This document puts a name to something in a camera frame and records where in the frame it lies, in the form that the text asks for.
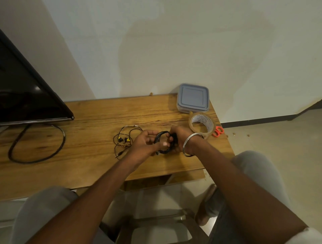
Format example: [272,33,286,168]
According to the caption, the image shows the person's leg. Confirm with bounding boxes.
[11,186,114,244]
[205,150,292,244]

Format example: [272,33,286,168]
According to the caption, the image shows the person's right leg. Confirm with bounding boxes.
[205,150,292,244]

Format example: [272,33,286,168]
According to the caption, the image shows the person's right forearm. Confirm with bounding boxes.
[192,137,309,244]

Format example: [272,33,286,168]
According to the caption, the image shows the person's left hand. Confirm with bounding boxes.
[125,129,169,166]

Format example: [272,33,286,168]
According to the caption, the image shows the person's right hand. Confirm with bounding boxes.
[166,125,204,155]

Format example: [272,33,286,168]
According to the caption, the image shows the person's white shirt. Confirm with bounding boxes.
[284,227,322,244]

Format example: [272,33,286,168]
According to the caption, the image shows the black audio cable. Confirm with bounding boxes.
[153,130,178,155]

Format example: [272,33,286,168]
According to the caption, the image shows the person's left leg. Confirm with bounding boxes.
[11,186,114,244]

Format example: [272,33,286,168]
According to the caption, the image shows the silver bracelet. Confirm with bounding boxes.
[182,132,205,158]

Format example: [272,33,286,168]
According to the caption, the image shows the black television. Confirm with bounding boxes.
[0,29,75,126]

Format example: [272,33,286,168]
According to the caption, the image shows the person's left forearm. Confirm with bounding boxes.
[25,156,141,244]

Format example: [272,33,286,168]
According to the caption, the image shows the brown packing tape roll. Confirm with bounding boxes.
[189,112,215,140]

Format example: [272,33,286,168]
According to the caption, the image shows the black earphones yellow tips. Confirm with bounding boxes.
[112,125,143,159]

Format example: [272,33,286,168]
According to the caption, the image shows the grey lidded plastic container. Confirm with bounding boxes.
[176,83,210,114]

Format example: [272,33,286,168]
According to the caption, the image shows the thick black looped cable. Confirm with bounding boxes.
[8,123,66,164]

